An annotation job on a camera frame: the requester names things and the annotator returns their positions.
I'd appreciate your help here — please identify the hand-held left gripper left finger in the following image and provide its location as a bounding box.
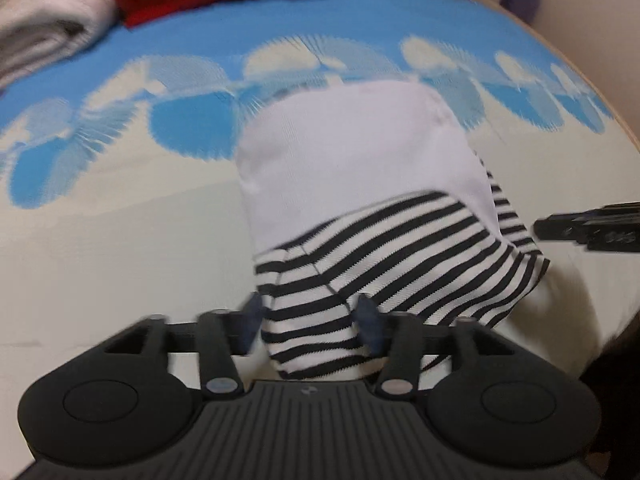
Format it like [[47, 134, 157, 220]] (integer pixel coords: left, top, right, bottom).
[[102, 292, 264, 395]]

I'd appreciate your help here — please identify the blue white printed bed sheet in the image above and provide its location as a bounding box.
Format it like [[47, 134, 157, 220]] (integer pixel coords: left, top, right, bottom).
[[0, 0, 621, 466]]

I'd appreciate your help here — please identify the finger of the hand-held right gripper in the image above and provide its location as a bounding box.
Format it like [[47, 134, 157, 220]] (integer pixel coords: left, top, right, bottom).
[[532, 211, 592, 247]]

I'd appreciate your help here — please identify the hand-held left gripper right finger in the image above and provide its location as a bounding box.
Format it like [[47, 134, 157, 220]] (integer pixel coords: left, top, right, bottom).
[[352, 293, 507, 396]]

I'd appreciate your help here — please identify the cream folded blanket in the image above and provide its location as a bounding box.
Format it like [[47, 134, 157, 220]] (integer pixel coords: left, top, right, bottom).
[[0, 0, 121, 92]]

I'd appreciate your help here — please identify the black white striped hooded top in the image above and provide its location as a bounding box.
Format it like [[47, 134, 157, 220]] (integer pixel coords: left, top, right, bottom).
[[235, 80, 551, 382]]

